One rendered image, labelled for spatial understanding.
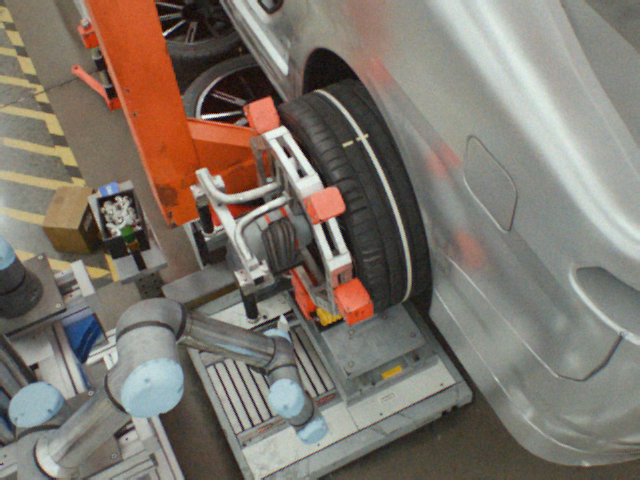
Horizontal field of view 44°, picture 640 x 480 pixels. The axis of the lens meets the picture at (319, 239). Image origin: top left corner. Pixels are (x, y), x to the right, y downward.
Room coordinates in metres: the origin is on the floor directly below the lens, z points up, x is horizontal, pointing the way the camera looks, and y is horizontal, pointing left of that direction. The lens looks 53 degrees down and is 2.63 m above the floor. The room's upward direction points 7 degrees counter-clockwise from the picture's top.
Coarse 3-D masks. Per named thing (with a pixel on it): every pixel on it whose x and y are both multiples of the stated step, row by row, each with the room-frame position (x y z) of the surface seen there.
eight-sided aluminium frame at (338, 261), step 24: (264, 144) 1.53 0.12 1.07; (288, 144) 1.48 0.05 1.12; (264, 168) 1.64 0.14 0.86; (288, 168) 1.39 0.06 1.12; (312, 192) 1.31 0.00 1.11; (336, 240) 1.22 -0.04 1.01; (312, 264) 1.44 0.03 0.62; (336, 264) 1.18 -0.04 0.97; (312, 288) 1.35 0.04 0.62; (336, 312) 1.17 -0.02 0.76
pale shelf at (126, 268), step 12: (96, 204) 1.94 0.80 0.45; (96, 216) 1.88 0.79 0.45; (144, 216) 1.85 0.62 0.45; (156, 240) 1.74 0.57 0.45; (144, 252) 1.69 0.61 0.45; (156, 252) 1.68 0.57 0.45; (120, 264) 1.65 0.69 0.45; (132, 264) 1.64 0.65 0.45; (156, 264) 1.63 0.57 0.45; (120, 276) 1.60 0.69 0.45; (132, 276) 1.59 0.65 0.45
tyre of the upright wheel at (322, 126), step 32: (320, 96) 1.61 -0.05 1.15; (352, 96) 1.57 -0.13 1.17; (288, 128) 1.59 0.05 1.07; (320, 128) 1.46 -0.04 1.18; (352, 128) 1.45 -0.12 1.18; (384, 128) 1.45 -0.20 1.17; (320, 160) 1.38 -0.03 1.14; (352, 160) 1.36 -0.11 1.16; (384, 160) 1.36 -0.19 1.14; (352, 192) 1.28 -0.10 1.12; (384, 192) 1.29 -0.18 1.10; (352, 224) 1.23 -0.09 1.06; (384, 224) 1.23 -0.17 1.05; (416, 224) 1.24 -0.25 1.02; (384, 256) 1.19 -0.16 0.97; (416, 256) 1.20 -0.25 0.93; (384, 288) 1.15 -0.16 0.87; (416, 288) 1.20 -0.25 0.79
